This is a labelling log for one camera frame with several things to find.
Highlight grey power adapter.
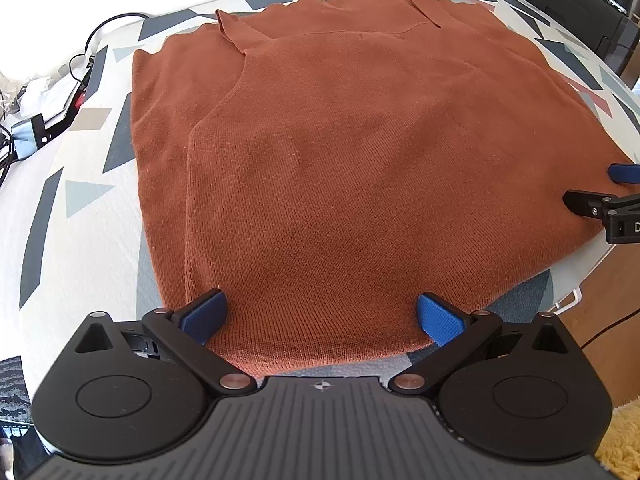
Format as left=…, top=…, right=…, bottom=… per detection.
left=11, top=115, right=48, bottom=153

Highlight geometric patterned cloth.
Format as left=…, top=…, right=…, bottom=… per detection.
left=17, top=0, right=640, bottom=396

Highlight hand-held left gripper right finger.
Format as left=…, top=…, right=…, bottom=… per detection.
left=390, top=291, right=577, bottom=397

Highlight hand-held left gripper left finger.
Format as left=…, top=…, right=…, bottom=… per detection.
left=72, top=290, right=258, bottom=397

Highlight rust brown knit sweater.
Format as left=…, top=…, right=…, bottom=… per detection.
left=131, top=0, right=631, bottom=378

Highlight white papers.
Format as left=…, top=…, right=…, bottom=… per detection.
left=20, top=75, right=83, bottom=126

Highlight black printer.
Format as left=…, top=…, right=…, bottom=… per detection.
left=520, top=0, right=640, bottom=78

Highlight white metal frame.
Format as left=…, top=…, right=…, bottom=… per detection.
left=550, top=240, right=613, bottom=313

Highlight thin black floor cable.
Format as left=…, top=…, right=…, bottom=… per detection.
left=577, top=317, right=640, bottom=348

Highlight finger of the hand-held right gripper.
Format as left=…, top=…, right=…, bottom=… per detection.
left=606, top=162, right=640, bottom=188
left=562, top=188, right=618, bottom=219

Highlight yellow fluffy rug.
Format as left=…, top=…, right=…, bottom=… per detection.
left=595, top=395, right=640, bottom=480

